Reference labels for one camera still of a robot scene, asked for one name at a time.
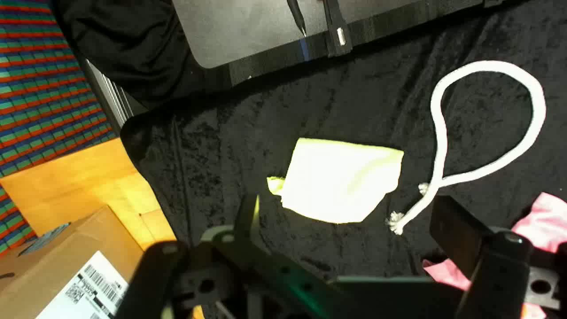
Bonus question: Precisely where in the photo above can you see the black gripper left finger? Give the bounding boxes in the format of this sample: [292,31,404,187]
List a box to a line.
[234,194,260,239]

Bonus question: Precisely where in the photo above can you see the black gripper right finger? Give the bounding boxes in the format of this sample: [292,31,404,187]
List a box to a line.
[429,196,496,278]

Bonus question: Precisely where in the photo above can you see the pink shirt orange print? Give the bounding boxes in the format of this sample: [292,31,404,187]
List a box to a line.
[423,193,567,319]

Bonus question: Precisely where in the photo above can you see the light yellow cloth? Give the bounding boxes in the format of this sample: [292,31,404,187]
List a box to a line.
[267,138,404,224]

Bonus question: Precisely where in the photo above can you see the black velvet table cloth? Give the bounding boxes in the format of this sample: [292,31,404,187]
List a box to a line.
[122,0,567,278]

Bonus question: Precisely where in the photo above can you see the cardboard box with label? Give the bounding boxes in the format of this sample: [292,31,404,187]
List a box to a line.
[0,207,142,319]

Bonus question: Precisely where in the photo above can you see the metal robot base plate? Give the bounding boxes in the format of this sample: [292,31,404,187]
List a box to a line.
[172,0,514,84]

